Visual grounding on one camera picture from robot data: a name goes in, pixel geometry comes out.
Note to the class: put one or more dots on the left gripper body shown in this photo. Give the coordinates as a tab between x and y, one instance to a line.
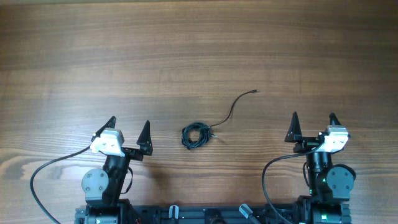
132	154

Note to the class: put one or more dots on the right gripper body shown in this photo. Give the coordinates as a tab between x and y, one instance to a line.
306	145

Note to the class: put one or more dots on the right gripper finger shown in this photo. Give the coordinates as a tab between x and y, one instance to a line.
294	133
334	120

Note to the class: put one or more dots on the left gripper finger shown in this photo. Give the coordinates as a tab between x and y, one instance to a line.
109	124
144	141

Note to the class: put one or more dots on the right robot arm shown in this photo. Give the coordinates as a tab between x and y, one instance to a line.
329	184

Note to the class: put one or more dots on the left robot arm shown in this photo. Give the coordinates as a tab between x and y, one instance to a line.
103	187

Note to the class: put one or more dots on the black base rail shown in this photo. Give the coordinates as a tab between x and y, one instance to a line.
214	214

